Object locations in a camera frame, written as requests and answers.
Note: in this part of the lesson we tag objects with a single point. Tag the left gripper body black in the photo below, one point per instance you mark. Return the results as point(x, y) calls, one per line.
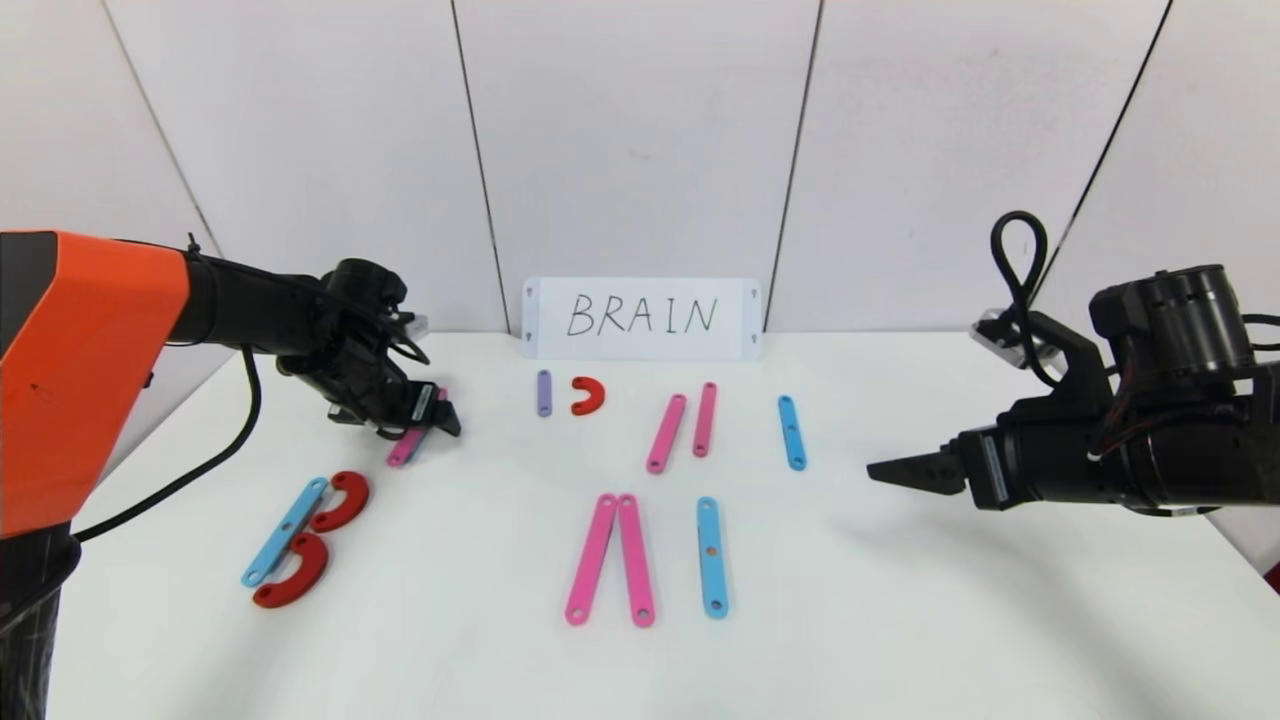
point(423, 404)

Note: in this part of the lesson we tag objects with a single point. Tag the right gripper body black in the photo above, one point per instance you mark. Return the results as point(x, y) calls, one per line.
point(992, 467)

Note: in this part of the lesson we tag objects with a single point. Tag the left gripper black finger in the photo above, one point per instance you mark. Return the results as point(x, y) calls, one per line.
point(439, 423)
point(450, 415)

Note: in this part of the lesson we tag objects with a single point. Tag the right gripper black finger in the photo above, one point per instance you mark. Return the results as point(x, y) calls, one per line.
point(935, 462)
point(935, 483)

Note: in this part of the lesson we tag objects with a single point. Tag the long pink bar with holes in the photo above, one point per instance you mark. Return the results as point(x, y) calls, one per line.
point(591, 560)
point(403, 452)
point(666, 434)
point(636, 560)

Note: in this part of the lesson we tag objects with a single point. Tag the short purple bar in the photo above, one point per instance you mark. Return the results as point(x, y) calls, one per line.
point(545, 394)

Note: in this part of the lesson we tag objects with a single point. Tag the red C-shaped piece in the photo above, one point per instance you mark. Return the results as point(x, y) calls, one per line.
point(312, 575)
point(357, 497)
point(598, 395)

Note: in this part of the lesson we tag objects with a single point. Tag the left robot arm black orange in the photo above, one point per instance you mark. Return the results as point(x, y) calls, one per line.
point(90, 380)

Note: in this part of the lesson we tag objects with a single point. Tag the white sign card reading BRAIN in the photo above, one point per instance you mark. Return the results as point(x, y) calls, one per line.
point(640, 345)

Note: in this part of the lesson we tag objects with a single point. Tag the short blue bar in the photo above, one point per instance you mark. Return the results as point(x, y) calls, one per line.
point(791, 432)

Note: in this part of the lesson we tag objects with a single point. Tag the long blue bar with holes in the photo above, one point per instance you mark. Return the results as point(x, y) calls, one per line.
point(712, 575)
point(285, 532)

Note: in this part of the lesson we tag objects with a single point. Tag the short pink bar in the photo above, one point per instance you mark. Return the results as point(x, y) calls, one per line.
point(705, 420)

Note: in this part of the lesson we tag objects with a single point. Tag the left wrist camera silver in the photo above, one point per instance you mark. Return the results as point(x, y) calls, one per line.
point(408, 325)

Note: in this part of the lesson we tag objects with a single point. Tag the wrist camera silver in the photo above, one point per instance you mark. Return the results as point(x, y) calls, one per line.
point(408, 325)
point(1000, 335)

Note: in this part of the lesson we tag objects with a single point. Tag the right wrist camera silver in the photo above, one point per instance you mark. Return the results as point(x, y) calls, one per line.
point(1000, 335)

